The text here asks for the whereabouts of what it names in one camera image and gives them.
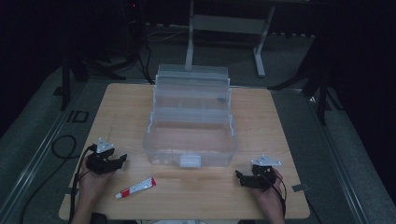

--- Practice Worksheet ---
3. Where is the person's right hand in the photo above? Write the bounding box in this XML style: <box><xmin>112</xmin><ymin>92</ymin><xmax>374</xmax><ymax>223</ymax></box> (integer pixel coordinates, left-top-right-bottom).
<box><xmin>250</xmin><ymin>168</ymin><xmax>285</xmax><ymax>217</ymax></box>

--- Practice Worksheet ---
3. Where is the red and white tube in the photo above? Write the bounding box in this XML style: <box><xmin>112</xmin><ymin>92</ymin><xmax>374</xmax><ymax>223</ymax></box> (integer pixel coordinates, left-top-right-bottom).
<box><xmin>114</xmin><ymin>177</ymin><xmax>158</xmax><ymax>200</ymax></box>

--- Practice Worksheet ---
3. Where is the clear plastic tiered storage box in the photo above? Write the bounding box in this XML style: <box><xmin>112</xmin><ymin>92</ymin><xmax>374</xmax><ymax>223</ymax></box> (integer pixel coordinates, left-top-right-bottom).
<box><xmin>142</xmin><ymin>63</ymin><xmax>239</xmax><ymax>169</ymax></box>

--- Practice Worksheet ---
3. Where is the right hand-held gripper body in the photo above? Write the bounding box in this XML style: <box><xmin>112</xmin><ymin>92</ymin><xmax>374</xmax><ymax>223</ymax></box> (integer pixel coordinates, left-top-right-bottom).
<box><xmin>244</xmin><ymin>154</ymin><xmax>282</xmax><ymax>192</ymax></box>

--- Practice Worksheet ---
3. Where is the dark computer tower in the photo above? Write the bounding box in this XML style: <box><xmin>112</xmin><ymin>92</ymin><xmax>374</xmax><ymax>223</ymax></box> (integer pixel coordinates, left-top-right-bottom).
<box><xmin>122</xmin><ymin>0</ymin><xmax>146</xmax><ymax>64</ymax></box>

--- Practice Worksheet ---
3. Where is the black floor cable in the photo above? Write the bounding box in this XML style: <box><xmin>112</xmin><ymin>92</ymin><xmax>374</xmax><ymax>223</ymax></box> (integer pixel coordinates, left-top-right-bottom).
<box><xmin>19</xmin><ymin>134</ymin><xmax>78</xmax><ymax>224</ymax></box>

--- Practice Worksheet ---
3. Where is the white metal desk frame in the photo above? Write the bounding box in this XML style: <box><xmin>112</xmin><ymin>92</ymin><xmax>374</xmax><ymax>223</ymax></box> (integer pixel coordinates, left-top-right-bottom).
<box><xmin>184</xmin><ymin>0</ymin><xmax>277</xmax><ymax>78</ymax></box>

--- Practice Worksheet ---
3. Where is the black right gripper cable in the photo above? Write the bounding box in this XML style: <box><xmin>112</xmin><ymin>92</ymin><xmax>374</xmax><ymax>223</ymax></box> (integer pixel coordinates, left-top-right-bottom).
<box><xmin>260</xmin><ymin>173</ymin><xmax>288</xmax><ymax>217</ymax></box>

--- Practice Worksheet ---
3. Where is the person's left hand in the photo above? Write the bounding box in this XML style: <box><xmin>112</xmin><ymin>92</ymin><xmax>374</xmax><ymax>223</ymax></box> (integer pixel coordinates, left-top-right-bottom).
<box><xmin>78</xmin><ymin>157</ymin><xmax>115</xmax><ymax>204</ymax></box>

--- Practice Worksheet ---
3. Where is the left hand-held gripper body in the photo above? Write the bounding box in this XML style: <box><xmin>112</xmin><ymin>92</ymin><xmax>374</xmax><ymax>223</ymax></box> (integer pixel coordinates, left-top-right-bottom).
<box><xmin>85</xmin><ymin>137</ymin><xmax>117</xmax><ymax>175</ymax></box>

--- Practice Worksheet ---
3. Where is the black tripod stand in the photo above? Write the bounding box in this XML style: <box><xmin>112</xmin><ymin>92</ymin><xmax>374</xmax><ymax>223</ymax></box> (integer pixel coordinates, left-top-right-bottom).
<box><xmin>52</xmin><ymin>46</ymin><xmax>127</xmax><ymax>112</ymax></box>
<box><xmin>267</xmin><ymin>46</ymin><xmax>345</xmax><ymax>126</ymax></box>

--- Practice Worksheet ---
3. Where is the grey tape piece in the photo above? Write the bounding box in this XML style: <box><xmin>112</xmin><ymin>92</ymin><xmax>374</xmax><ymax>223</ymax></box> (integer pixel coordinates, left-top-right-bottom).
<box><xmin>291</xmin><ymin>183</ymin><xmax>311</xmax><ymax>193</ymax></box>

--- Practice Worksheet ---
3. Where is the white floor cable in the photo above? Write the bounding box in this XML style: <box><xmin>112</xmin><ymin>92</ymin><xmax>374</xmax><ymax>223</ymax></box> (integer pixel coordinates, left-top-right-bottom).
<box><xmin>145</xmin><ymin>23</ymin><xmax>191</xmax><ymax>43</ymax></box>

